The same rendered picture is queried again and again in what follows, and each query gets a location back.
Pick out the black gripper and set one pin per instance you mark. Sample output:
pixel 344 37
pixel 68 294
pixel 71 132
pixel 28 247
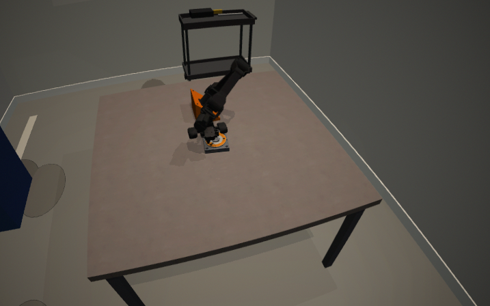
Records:
pixel 193 132

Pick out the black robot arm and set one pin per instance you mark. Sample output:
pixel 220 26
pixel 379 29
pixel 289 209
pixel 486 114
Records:
pixel 215 98

